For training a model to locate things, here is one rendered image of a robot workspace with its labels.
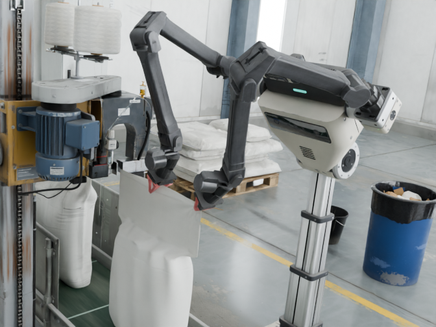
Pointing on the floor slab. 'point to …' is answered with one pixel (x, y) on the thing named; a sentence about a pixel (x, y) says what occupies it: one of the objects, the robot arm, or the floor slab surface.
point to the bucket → (340, 214)
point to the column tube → (8, 301)
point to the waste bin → (398, 233)
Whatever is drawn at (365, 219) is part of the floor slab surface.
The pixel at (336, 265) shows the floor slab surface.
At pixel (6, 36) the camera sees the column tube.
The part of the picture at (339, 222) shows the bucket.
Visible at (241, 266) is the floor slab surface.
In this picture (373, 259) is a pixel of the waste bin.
